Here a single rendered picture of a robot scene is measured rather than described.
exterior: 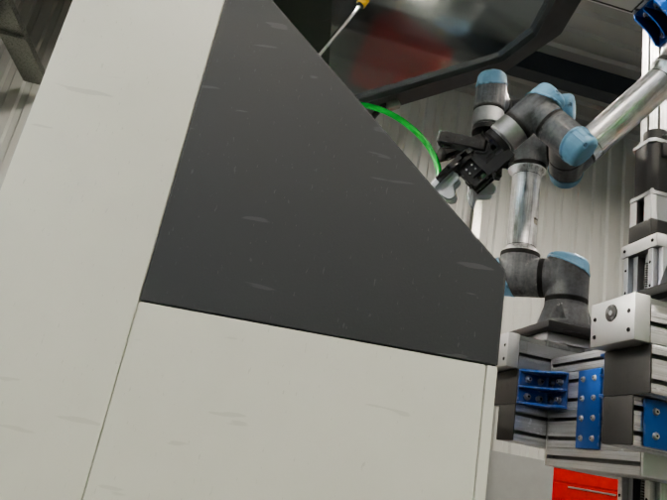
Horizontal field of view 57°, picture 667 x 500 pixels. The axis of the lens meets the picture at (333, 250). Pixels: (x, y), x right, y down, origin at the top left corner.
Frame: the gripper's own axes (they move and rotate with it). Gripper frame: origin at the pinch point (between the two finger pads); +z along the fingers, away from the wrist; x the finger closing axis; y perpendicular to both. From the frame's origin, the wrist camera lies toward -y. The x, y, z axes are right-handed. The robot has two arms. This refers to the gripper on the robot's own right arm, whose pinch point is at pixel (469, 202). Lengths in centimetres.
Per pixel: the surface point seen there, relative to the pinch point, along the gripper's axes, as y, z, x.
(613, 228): 369, -319, 724
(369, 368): -20, 46, -35
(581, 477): 187, 51, 373
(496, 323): -0.9, 35.7, -35.0
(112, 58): -75, -1, -35
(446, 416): -7, 51, -35
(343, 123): -31.0, 4.3, -34.7
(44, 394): -68, 58, -35
